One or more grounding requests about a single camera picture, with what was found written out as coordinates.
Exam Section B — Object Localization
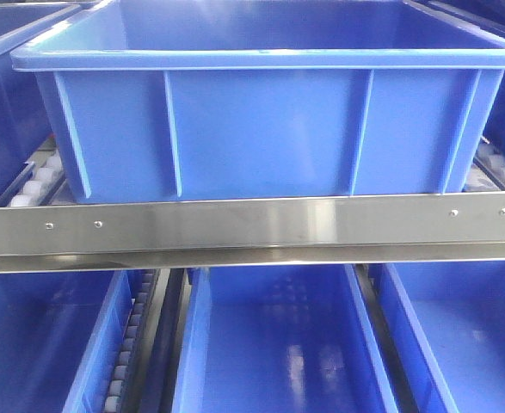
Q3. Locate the central blue plastic box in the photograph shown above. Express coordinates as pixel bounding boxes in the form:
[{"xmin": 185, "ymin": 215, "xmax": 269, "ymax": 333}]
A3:
[{"xmin": 11, "ymin": 1, "xmax": 505, "ymax": 203}]

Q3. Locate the lower middle blue crate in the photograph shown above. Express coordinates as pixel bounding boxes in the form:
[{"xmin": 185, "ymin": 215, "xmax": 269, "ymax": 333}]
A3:
[{"xmin": 172, "ymin": 264, "xmax": 397, "ymax": 412}]

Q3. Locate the lower shelf roller track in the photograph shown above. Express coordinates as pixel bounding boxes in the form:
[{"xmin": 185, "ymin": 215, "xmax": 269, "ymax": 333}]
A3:
[{"xmin": 102, "ymin": 269, "xmax": 155, "ymax": 412}]

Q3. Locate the steel lower shelf beam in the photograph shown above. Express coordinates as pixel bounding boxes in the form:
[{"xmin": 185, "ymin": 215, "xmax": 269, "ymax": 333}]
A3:
[{"xmin": 0, "ymin": 192, "xmax": 505, "ymax": 273}]

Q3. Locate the lower right blue crate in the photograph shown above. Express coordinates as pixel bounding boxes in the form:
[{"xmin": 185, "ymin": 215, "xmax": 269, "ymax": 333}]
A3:
[{"xmin": 368, "ymin": 261, "xmax": 505, "ymax": 412}]

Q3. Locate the lower left blue crate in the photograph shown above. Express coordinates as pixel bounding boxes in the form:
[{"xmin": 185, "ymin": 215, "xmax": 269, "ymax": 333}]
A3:
[{"xmin": 0, "ymin": 271, "xmax": 132, "ymax": 412}]

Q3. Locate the left neighbour blue crate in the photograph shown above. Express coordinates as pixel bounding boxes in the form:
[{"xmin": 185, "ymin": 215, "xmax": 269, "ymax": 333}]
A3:
[{"xmin": 0, "ymin": 1, "xmax": 94, "ymax": 194}]

